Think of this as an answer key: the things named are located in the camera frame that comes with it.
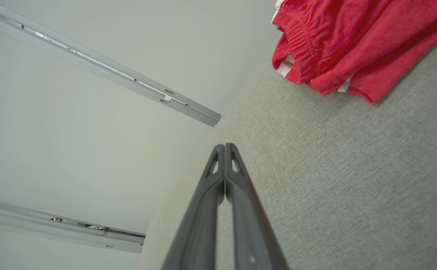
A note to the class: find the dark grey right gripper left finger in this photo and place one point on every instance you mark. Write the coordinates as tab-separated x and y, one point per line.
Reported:
199	217

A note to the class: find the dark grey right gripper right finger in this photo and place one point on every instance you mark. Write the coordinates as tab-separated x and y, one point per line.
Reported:
250	225

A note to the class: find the red shorts with white stripe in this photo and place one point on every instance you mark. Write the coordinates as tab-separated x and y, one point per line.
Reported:
353	41

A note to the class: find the grey fabric sofa cushion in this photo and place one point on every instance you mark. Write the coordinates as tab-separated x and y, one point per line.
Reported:
334	180

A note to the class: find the aluminium partition rail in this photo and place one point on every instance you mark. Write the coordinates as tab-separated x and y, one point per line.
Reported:
109	73
72	232

